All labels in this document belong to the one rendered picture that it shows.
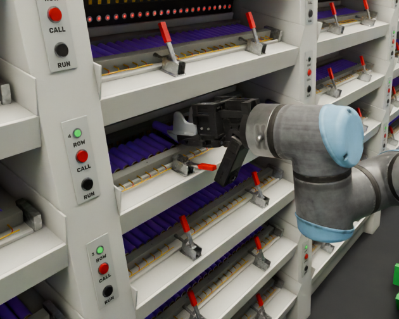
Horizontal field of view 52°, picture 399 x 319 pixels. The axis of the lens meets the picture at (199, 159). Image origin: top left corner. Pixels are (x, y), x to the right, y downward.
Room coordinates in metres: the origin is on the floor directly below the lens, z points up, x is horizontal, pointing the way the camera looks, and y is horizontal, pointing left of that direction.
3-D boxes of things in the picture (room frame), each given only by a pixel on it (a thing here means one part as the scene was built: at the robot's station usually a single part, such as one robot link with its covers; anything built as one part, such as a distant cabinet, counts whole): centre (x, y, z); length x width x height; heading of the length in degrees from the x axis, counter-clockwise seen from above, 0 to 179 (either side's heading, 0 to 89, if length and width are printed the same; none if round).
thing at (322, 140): (0.60, -0.18, 0.80); 0.12 x 0.09 x 0.10; 48
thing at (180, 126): (0.77, 0.03, 0.79); 0.09 x 0.03 x 0.06; 52
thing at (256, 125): (0.66, -0.12, 0.80); 0.10 x 0.05 x 0.09; 138
